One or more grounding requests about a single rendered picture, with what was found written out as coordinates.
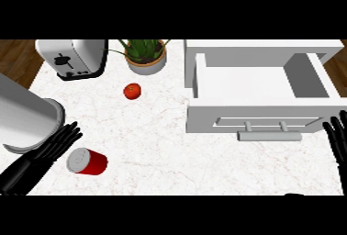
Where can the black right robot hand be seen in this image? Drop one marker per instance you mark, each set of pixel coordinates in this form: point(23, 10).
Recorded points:
point(342, 137)

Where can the red tomato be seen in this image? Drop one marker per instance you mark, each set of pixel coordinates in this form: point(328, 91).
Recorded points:
point(132, 91)

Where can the white open drawer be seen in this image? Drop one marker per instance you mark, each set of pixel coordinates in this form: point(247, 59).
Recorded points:
point(244, 82)

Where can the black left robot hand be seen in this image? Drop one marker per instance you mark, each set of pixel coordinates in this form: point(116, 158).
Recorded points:
point(32, 165)

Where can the red can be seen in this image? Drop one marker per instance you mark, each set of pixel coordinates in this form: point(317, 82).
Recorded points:
point(91, 163)

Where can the white cabinet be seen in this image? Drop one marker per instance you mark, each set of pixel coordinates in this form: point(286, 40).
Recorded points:
point(253, 50)

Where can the silver toaster with black base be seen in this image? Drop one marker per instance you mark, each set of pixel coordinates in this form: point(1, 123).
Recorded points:
point(77, 58)

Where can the green plant in grey pot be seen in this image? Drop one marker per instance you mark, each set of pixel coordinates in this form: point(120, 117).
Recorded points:
point(145, 62)

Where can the pale grey cylindrical appliance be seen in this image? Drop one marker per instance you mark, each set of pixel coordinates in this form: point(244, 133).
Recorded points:
point(24, 119)

